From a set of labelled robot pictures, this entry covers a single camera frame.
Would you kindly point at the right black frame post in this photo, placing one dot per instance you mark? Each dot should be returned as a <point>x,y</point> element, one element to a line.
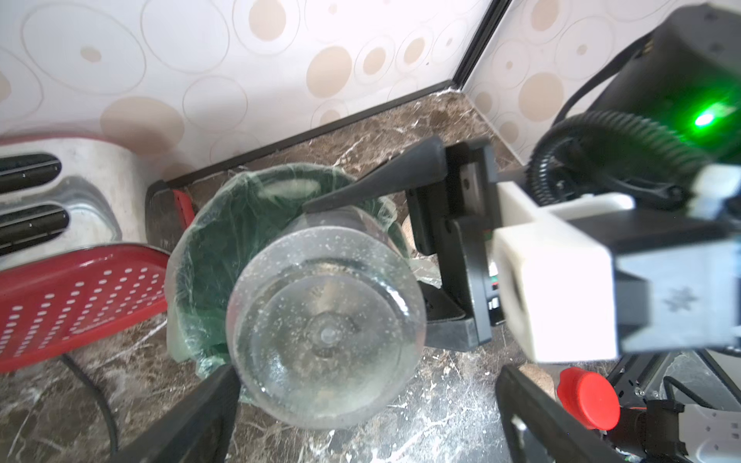
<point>490,22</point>

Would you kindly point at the red toaster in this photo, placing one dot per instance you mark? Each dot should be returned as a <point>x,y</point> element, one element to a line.
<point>78,260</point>

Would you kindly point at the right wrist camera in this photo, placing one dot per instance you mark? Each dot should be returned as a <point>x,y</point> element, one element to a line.
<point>598,277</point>

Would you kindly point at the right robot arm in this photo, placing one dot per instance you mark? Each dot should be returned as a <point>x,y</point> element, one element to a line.
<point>669,107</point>

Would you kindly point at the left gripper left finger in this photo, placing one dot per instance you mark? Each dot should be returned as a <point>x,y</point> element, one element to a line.
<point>199,428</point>

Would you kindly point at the clear oatmeal jar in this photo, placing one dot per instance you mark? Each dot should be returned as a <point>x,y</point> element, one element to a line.
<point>327,324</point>

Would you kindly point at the near red-lid oatmeal jar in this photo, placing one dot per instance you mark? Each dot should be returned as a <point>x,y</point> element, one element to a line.
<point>586,396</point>

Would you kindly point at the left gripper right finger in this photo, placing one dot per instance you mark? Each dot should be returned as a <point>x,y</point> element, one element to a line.
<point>537,429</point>

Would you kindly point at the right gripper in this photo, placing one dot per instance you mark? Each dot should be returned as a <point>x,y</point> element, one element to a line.
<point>453,208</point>

